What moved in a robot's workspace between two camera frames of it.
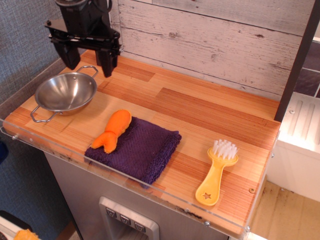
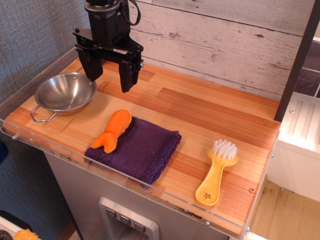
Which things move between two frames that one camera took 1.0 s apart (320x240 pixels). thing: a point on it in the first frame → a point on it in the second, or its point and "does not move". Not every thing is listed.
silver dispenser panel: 119,222 does not move
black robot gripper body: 84,25 → 110,37
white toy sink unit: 295,163 does not move
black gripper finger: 107,59 → 128,73
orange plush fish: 117,124 does not move
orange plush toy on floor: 25,234 does not move
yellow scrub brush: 223,153 does not move
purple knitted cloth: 142,151 does not move
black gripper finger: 70,54 → 92,63
